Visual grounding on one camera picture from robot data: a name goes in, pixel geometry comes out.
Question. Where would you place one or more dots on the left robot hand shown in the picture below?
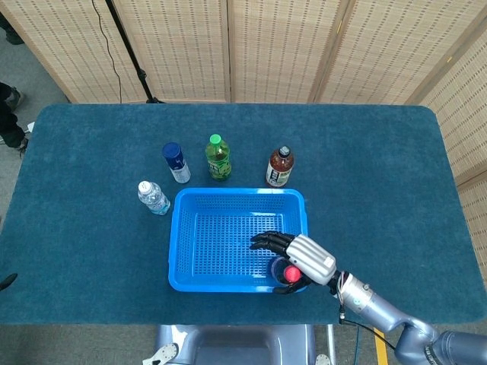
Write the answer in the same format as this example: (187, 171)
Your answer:
(7, 282)

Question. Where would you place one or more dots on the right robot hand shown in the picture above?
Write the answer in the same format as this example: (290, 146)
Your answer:
(310, 256)

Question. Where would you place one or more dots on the cola bottle with red cap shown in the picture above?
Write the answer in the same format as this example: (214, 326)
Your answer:
(292, 273)

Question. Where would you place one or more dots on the brown tea bottle black cap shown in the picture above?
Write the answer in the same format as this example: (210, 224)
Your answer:
(279, 167)

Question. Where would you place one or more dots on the green tea bottle green cap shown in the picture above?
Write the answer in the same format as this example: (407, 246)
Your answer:
(218, 159)

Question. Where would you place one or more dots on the white bottle with navy cap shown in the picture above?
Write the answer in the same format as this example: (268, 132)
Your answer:
(176, 159)

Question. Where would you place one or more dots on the clear Aquafina water bottle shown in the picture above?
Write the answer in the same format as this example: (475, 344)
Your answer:
(154, 199)

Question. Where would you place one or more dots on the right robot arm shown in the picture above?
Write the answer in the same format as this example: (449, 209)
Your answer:
(380, 304)

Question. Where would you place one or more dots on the blue plastic basket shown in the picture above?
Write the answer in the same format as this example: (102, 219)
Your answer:
(228, 287)

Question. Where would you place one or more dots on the grey metal table leg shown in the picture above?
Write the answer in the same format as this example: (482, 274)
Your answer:
(331, 342)

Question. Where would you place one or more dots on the teal table cloth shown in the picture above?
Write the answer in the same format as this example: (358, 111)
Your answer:
(95, 247)

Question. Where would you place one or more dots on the grey-blue robot torso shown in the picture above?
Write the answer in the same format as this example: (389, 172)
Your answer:
(236, 342)

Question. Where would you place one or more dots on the person in dark clothes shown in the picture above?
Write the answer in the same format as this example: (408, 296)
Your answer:
(9, 129)

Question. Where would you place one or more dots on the bamboo folding screen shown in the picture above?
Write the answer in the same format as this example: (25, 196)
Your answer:
(182, 45)

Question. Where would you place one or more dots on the black tripod stand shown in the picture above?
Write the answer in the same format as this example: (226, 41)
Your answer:
(131, 57)

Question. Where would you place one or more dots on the white perforated robot bracket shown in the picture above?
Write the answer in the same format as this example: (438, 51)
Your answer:
(163, 351)
(322, 360)

